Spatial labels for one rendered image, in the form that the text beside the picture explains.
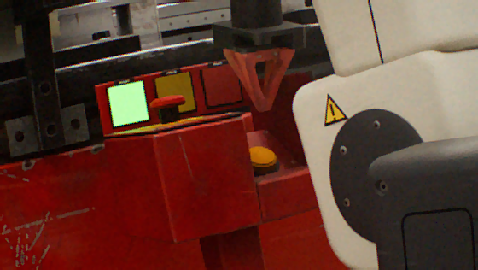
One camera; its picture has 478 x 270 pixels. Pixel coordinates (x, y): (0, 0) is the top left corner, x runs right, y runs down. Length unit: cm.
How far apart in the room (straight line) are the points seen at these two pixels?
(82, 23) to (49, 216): 31
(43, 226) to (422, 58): 72
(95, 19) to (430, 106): 84
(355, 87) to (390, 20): 7
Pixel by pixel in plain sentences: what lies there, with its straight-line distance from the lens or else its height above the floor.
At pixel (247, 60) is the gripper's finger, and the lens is 113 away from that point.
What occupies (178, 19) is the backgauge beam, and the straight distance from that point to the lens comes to 183.
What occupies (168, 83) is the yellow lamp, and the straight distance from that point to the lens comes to 124.
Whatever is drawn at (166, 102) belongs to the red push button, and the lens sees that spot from 113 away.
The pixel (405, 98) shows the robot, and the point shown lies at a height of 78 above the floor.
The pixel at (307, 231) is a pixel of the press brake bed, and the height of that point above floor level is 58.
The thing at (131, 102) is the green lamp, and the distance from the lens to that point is 122.
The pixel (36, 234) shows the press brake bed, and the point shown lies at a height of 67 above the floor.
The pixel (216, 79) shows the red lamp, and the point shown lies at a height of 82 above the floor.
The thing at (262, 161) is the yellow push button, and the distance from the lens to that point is 118.
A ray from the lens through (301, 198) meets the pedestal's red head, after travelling 114.
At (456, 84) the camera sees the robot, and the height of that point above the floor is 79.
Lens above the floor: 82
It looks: 3 degrees down
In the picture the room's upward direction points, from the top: 10 degrees counter-clockwise
